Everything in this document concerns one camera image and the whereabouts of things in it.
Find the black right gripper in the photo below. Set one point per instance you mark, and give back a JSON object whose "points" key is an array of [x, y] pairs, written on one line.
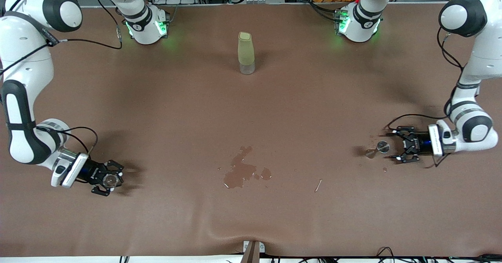
{"points": [[89, 171]]}

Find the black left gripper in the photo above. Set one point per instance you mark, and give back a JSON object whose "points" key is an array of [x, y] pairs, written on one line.
{"points": [[422, 142]]}

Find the clear glass beaker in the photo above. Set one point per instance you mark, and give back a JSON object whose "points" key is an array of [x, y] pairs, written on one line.
{"points": [[111, 180]]}

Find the steel double jigger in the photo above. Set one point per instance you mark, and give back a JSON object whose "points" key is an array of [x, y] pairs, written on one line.
{"points": [[383, 147]]}

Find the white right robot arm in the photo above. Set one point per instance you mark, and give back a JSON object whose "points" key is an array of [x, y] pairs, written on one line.
{"points": [[23, 63]]}

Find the small pale stick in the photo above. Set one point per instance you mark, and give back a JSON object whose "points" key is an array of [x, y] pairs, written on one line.
{"points": [[318, 185]]}

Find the brown table mat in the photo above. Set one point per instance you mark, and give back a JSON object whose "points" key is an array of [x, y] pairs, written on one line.
{"points": [[196, 98]]}

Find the large brown liquid puddle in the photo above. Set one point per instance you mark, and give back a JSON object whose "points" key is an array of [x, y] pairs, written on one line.
{"points": [[239, 171]]}

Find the small brown liquid puddle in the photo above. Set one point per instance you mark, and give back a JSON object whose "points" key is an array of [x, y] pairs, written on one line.
{"points": [[266, 173]]}

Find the green translucent bottle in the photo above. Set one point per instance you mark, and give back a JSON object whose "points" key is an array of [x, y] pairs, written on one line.
{"points": [[246, 51]]}

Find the metal table clamp bracket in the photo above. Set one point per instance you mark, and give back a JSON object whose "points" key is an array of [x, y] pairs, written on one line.
{"points": [[252, 253]]}

